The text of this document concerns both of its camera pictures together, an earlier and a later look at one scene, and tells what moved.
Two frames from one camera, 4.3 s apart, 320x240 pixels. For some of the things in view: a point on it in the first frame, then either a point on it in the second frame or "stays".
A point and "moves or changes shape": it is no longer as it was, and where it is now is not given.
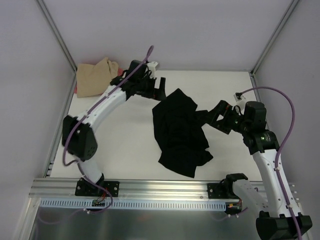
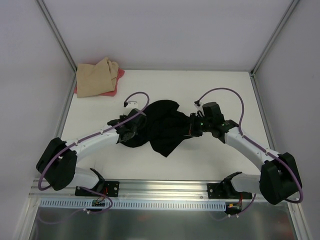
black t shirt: (178, 134) moves or changes shape
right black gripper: (221, 116) to (193, 125)
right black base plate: (221, 191) stays
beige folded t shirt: (94, 80) stays
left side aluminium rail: (48, 168) stays
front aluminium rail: (65, 189) stays
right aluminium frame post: (288, 12) stays
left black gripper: (153, 87) to (135, 124)
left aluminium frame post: (59, 38) stays
